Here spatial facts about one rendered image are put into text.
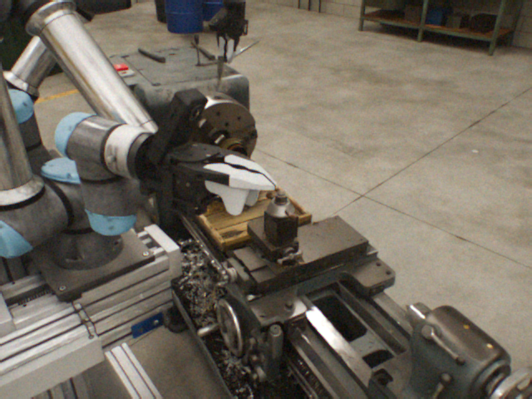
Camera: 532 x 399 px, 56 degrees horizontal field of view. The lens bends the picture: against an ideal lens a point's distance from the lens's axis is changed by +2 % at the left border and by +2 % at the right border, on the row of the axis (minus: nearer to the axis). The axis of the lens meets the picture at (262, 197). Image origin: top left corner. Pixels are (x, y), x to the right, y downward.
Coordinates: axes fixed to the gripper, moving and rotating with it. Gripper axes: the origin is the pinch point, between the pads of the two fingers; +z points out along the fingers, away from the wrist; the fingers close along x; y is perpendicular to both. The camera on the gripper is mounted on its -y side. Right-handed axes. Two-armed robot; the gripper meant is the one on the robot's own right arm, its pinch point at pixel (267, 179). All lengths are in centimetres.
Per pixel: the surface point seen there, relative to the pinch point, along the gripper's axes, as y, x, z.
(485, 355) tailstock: 39, -36, 29
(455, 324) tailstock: 38, -41, 23
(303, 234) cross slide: 51, -76, -27
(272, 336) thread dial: 65, -44, -19
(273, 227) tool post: 42, -59, -29
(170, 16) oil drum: 54, -578, -509
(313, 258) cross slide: 52, -67, -19
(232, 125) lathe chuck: 31, -102, -73
